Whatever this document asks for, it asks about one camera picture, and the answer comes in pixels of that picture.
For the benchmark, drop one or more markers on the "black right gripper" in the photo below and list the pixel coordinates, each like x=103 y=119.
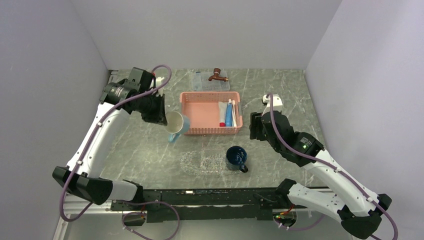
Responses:
x=255 y=125

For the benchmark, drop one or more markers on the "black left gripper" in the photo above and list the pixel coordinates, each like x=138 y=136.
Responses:
x=159 y=117

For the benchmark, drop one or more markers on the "light blue white mug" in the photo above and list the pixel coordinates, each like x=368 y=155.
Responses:
x=177 y=125

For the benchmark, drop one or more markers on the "dark blue mug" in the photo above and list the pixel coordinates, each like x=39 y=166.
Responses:
x=236 y=158

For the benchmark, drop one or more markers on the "clear textured acrylic tray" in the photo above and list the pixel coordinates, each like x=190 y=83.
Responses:
x=214 y=163

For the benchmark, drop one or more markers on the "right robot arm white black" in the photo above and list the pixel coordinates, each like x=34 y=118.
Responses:
x=358 y=209

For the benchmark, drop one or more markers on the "blue toothpaste tube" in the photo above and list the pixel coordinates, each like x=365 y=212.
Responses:
x=228 y=115

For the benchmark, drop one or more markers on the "white red-capped toothpaste tube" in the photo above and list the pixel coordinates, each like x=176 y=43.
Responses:
x=222 y=113

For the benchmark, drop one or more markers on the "pink plastic basket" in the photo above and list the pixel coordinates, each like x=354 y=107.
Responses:
x=202 y=109

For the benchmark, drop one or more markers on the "clear plastic box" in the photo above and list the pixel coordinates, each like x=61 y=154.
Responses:
x=200 y=83

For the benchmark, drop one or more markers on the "copper faucet tap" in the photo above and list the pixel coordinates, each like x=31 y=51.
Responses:
x=217 y=76

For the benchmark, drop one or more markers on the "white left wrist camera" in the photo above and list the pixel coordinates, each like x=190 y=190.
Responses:
x=157 y=81

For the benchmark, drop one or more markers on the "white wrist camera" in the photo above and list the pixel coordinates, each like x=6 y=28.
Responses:
x=275 y=102
x=157 y=81

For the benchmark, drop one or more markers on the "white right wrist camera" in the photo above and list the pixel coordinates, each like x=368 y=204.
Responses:
x=275 y=102

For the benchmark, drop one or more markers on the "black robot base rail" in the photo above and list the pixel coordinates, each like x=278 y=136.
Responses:
x=208 y=204

